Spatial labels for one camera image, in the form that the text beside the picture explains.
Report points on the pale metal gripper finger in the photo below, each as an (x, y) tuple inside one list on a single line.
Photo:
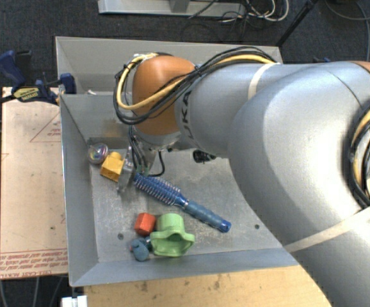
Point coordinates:
[(130, 160), (125, 181)]

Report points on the yellow toy block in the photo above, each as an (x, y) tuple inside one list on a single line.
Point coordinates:
[(112, 168)]

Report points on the grey metal bin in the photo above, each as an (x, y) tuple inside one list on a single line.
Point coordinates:
[(114, 213)]

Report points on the iridescent clear ball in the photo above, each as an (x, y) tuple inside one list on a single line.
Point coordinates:
[(97, 153)]

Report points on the red-orange block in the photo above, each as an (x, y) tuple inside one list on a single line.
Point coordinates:
[(144, 224)]

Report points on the blue hairbrush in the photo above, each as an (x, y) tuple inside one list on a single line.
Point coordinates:
[(175, 197)]

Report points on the blue-grey toy animal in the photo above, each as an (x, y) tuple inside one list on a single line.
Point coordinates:
[(140, 250)]

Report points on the green plastic cup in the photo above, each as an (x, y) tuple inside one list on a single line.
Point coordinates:
[(171, 237)]

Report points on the brown cardboard board, red print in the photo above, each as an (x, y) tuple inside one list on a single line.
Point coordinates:
[(31, 184)]

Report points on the black cylinder on white bracket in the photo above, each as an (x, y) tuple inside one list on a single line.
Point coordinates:
[(202, 156)]

